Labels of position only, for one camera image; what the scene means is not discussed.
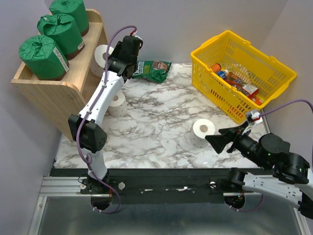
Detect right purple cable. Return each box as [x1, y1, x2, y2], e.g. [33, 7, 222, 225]
[228, 99, 313, 213]

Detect green chips bag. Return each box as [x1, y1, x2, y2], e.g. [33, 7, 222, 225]
[133, 61, 172, 83]

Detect wooden shelf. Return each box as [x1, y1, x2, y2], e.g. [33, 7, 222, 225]
[11, 9, 108, 140]

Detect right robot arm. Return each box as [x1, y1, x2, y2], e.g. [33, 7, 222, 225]
[205, 121, 313, 219]

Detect blue label bottle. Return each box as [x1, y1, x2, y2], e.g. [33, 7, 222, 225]
[216, 70, 229, 80]

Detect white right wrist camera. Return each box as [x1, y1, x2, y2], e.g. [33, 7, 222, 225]
[242, 110, 263, 135]

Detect green roll with picture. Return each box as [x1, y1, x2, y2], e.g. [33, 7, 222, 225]
[19, 35, 69, 81]

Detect red white box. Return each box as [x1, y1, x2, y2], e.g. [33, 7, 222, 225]
[242, 84, 259, 99]

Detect yellow plastic basket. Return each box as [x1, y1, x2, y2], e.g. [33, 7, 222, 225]
[190, 30, 297, 124]

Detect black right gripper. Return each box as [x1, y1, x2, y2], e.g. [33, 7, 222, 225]
[204, 119, 268, 169]

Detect white dotted roll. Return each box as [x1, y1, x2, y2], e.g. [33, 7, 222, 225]
[190, 118, 216, 148]
[90, 45, 108, 77]
[108, 91, 128, 118]

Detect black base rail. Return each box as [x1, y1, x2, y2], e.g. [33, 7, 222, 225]
[80, 168, 242, 205]

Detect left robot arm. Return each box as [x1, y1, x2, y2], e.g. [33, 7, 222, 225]
[68, 35, 143, 193]

